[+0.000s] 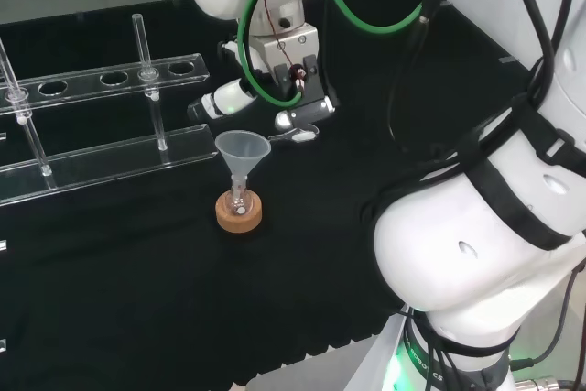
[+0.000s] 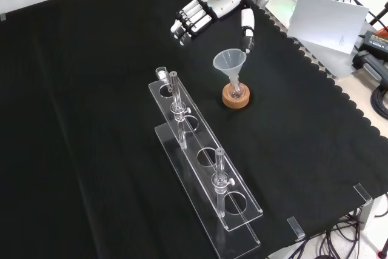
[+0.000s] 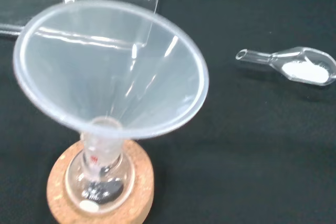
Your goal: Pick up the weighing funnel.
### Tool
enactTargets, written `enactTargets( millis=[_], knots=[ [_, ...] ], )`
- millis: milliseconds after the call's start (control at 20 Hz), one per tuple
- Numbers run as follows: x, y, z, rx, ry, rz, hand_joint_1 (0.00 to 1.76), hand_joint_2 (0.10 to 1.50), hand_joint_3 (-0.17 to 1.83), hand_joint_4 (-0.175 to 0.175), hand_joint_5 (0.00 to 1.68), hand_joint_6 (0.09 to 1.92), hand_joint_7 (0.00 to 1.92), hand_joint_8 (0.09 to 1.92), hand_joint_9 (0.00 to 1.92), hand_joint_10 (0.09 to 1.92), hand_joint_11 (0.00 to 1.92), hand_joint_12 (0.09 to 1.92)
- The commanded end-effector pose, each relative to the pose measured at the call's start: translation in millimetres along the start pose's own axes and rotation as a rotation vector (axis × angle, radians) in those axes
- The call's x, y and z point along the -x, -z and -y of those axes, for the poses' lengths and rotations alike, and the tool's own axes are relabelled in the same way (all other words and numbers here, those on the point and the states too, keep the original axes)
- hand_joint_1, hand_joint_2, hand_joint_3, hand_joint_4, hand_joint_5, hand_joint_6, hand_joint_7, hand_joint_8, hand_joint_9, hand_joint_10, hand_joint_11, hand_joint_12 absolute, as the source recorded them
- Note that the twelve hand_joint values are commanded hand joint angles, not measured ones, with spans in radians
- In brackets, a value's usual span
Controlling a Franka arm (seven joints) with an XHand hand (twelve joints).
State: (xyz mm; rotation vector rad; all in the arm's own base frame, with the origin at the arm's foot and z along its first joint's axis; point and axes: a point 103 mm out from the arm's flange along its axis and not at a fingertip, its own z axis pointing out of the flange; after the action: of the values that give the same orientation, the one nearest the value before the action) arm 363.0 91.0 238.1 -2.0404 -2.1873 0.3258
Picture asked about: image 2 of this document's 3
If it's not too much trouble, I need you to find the clear glass weighing funnel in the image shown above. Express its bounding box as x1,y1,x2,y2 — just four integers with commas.
155,66,170,84

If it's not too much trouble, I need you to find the translucent plastic funnel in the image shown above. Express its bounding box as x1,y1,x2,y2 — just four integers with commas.
212,49,247,90

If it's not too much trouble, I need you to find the clear acrylic funnel stand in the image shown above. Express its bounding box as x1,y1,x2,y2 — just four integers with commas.
148,70,264,259

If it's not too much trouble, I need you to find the small round-bottom glass flask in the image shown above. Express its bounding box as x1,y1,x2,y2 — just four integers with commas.
227,81,245,99

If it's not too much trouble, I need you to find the white paper sheet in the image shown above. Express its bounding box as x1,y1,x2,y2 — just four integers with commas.
286,0,370,56

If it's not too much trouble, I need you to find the pale board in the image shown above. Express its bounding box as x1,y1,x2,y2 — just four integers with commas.
291,36,364,79

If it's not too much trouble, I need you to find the black tripod leg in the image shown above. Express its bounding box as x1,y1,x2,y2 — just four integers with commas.
368,5,388,26

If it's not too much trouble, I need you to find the black power adapter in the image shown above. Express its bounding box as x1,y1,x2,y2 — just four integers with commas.
359,30,388,56

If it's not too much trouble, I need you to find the black cloth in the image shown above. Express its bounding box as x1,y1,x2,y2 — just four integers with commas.
0,0,388,259

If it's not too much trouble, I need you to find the black plug block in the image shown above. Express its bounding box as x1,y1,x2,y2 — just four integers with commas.
352,50,388,86

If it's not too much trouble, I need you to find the clear cloth clip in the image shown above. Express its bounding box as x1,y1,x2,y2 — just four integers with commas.
353,183,373,203
286,216,306,241

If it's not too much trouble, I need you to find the cork ring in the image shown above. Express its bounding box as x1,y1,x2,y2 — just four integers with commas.
222,84,252,110

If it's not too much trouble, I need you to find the coiled black cable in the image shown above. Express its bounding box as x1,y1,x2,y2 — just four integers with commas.
370,84,388,120

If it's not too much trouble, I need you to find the black cable bundle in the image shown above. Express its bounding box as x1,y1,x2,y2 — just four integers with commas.
298,207,388,259

